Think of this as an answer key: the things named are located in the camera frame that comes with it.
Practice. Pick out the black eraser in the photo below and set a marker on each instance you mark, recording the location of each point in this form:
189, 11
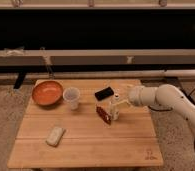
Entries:
107, 92

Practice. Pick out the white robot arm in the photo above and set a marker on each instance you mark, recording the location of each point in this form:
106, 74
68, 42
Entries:
165, 95

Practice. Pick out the small white bottle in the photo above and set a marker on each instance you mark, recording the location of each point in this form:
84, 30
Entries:
114, 112

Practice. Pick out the red brown snack bar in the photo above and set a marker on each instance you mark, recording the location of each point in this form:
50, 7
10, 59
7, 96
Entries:
103, 114

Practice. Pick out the wooden table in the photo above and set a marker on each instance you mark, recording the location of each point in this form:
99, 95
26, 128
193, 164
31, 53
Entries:
88, 141

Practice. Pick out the orange bowl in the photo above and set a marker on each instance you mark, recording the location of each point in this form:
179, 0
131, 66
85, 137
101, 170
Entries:
47, 93

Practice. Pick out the white rectangular sponge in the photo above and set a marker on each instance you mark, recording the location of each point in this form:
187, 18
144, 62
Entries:
55, 136

